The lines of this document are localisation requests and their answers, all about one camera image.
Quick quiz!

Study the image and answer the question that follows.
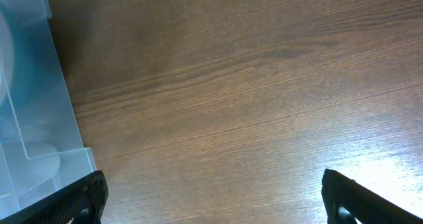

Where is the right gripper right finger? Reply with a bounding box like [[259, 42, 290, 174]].
[[321, 169, 422, 224]]

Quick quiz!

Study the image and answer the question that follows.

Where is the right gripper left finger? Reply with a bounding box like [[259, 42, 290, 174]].
[[1, 170, 108, 224]]

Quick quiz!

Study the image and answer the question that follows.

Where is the white cup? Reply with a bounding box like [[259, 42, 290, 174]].
[[3, 142, 60, 196]]

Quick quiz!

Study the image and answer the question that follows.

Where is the clear plastic storage bin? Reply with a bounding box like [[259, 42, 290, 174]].
[[1, 0, 96, 218]]

